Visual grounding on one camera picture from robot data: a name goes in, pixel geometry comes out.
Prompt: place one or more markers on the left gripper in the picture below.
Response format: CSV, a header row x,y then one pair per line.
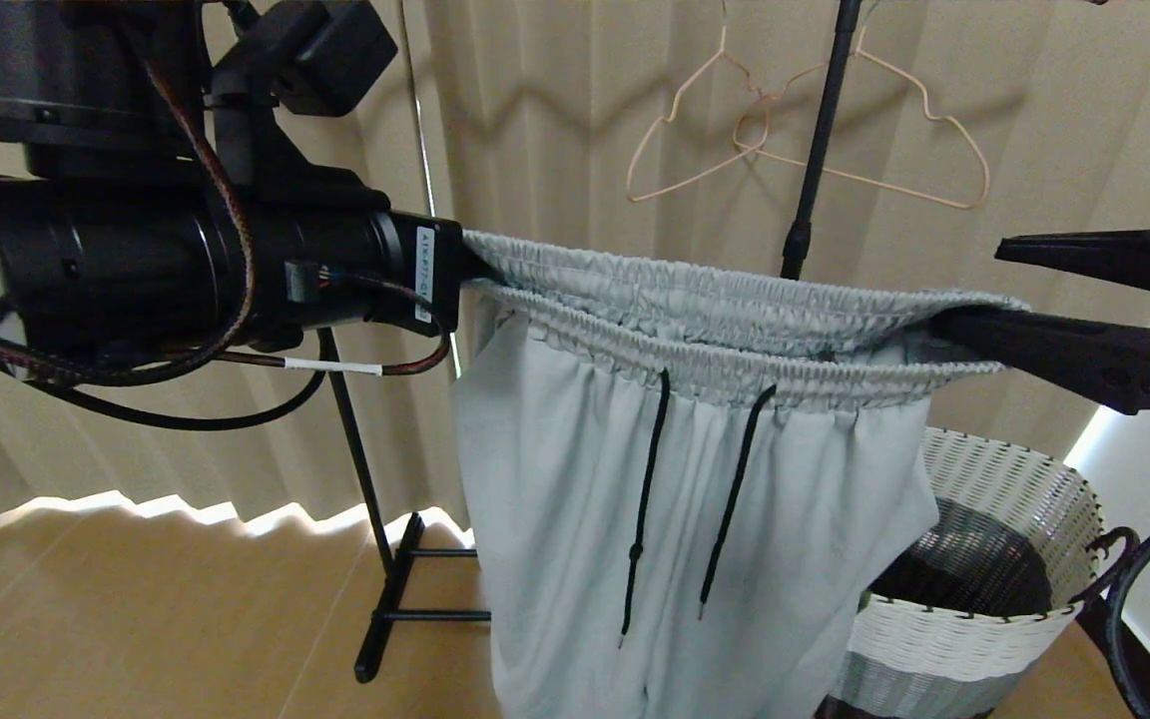
x,y
116,260

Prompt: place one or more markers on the pink clothes hanger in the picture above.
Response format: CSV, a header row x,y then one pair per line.
x,y
690,178
864,182

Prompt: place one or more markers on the pale grey shorts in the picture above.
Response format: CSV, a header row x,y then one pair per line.
x,y
585,449

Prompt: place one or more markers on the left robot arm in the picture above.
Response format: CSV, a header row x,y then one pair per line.
x,y
56,60

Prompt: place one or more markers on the black clothes rack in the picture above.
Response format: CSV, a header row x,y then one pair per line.
x,y
820,150

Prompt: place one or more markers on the white laundry basket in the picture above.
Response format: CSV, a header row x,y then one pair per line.
x,y
964,639

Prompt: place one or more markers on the beige curtain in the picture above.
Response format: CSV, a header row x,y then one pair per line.
x,y
555,120

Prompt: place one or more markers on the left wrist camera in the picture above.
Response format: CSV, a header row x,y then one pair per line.
x,y
335,50

